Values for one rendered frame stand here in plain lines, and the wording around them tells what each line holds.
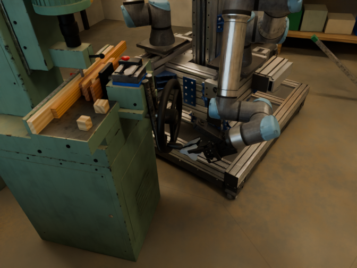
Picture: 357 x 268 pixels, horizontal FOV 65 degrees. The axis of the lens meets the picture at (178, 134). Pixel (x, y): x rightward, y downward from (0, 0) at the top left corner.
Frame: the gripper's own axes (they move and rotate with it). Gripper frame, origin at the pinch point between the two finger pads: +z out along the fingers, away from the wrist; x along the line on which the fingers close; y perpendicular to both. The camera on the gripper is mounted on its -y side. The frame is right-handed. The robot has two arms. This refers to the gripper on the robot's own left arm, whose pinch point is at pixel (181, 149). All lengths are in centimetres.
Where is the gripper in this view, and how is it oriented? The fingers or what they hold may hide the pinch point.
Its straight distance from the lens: 105.7
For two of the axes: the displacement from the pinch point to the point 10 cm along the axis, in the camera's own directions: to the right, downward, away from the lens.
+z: -8.2, 2.8, 5.0
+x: 2.6, -6.0, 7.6
